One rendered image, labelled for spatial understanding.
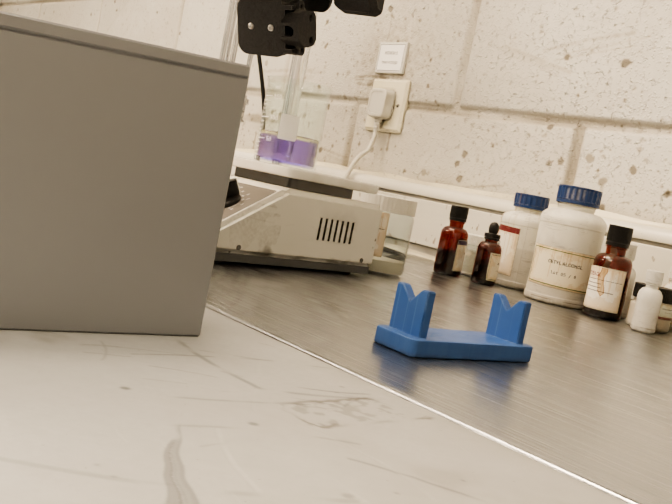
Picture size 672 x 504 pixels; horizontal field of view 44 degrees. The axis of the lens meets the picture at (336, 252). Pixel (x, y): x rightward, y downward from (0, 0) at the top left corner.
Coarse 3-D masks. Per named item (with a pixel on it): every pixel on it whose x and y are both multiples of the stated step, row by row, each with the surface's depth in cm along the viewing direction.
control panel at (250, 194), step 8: (240, 184) 74; (248, 184) 73; (240, 192) 72; (248, 192) 71; (256, 192) 71; (264, 192) 71; (272, 192) 70; (240, 200) 70; (248, 200) 70; (256, 200) 69; (224, 208) 69; (232, 208) 69; (240, 208) 68; (224, 216) 68
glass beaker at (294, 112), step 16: (272, 80) 78; (288, 80) 77; (304, 80) 77; (272, 96) 78; (288, 96) 77; (304, 96) 77; (320, 96) 78; (272, 112) 78; (288, 112) 77; (304, 112) 77; (320, 112) 78; (272, 128) 77; (288, 128) 77; (304, 128) 77; (320, 128) 79; (256, 144) 79; (272, 144) 77; (288, 144) 77; (304, 144) 78; (272, 160) 77; (288, 160) 77; (304, 160) 78
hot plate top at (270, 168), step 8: (240, 160) 76; (248, 160) 75; (256, 160) 75; (248, 168) 75; (256, 168) 74; (264, 168) 74; (272, 168) 73; (280, 168) 72; (288, 168) 72; (296, 168) 72; (288, 176) 72; (296, 176) 72; (304, 176) 72; (312, 176) 73; (320, 176) 74; (328, 176) 74; (328, 184) 75; (336, 184) 75; (344, 184) 76; (352, 184) 77; (360, 184) 77; (368, 184) 78; (368, 192) 79; (376, 192) 79
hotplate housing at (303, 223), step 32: (288, 192) 71; (320, 192) 76; (352, 192) 80; (224, 224) 67; (256, 224) 69; (288, 224) 71; (320, 224) 74; (352, 224) 77; (224, 256) 68; (256, 256) 70; (288, 256) 73; (320, 256) 75; (352, 256) 78
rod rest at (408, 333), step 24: (408, 288) 47; (408, 312) 46; (504, 312) 51; (528, 312) 50; (384, 336) 46; (408, 336) 45; (432, 336) 47; (456, 336) 48; (480, 336) 50; (504, 336) 51; (504, 360) 49; (528, 360) 50
